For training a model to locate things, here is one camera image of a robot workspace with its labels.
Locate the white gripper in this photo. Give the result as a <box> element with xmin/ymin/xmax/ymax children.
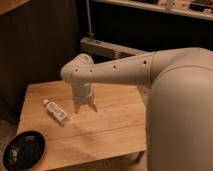
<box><xmin>72</xmin><ymin>90</ymin><xmax>98</xmax><ymax>114</ymax></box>

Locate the white plastic bottle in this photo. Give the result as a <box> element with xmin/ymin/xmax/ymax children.
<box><xmin>43</xmin><ymin>99</ymin><xmax>68</xmax><ymax>125</ymax></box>

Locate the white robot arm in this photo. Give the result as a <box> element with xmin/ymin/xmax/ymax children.
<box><xmin>61</xmin><ymin>48</ymin><xmax>213</xmax><ymax>171</ymax></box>

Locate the black ceramic bowl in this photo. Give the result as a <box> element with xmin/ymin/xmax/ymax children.
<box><xmin>3</xmin><ymin>130</ymin><xmax>46</xmax><ymax>171</ymax></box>

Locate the wooden table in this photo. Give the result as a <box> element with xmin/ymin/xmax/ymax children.
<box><xmin>18</xmin><ymin>81</ymin><xmax>146</xmax><ymax>171</ymax></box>

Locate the wooden beam shelf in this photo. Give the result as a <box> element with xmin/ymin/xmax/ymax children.
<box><xmin>80</xmin><ymin>37</ymin><xmax>145</xmax><ymax>59</ymax></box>

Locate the metal pole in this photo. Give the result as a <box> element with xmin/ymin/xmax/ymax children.
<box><xmin>86</xmin><ymin>0</ymin><xmax>94</xmax><ymax>41</ymax></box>

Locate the upper wooden shelf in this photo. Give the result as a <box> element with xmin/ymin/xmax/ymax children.
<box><xmin>92</xmin><ymin>0</ymin><xmax>213</xmax><ymax>21</ymax></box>

